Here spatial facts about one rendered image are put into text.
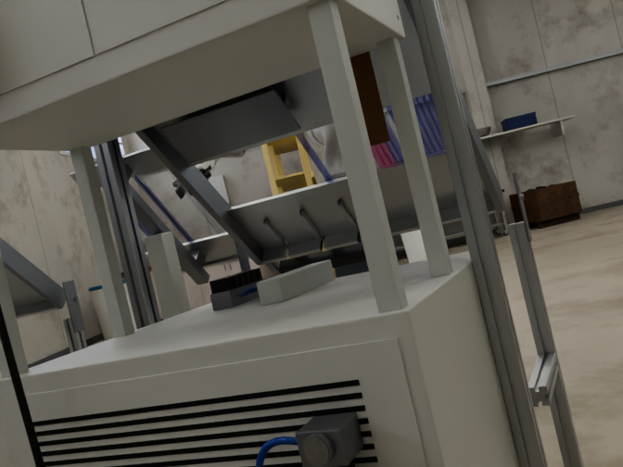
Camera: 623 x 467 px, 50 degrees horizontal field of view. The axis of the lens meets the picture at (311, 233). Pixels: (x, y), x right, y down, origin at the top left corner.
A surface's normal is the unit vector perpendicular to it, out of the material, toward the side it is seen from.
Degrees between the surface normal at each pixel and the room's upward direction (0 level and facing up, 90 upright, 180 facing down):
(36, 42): 90
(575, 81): 90
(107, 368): 90
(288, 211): 138
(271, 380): 90
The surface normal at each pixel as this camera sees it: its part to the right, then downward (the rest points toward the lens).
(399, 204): -0.10, 0.79
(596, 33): -0.08, 0.02
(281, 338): -0.40, 0.10
